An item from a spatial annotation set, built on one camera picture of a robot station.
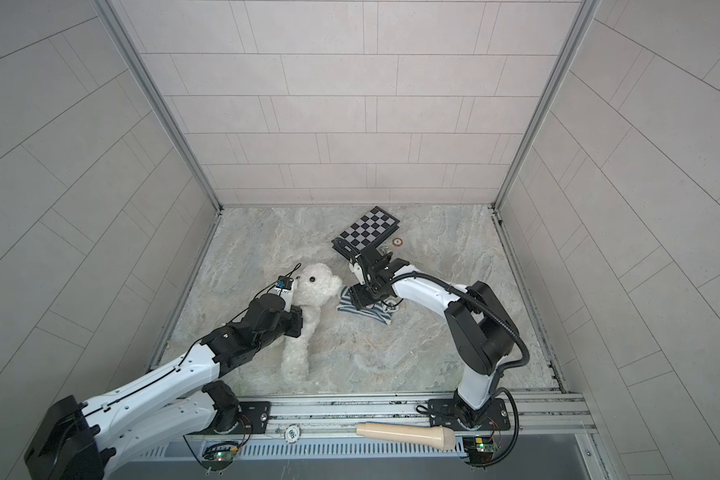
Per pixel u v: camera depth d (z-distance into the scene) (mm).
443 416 708
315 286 770
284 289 692
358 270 807
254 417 711
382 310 868
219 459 652
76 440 377
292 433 693
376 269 689
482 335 456
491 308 435
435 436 665
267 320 590
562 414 735
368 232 1051
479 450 679
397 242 1059
